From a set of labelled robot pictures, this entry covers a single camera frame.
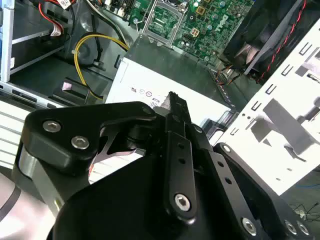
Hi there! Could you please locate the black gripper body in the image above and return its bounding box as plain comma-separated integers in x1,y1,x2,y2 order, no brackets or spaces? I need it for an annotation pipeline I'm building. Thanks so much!
32,147,253,240

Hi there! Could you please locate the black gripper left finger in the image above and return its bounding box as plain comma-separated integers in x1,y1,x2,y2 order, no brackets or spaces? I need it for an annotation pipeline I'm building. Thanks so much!
13,91,200,223

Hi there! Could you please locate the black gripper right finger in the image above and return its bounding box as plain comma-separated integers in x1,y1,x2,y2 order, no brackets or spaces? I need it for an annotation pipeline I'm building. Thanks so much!
183,99,313,240

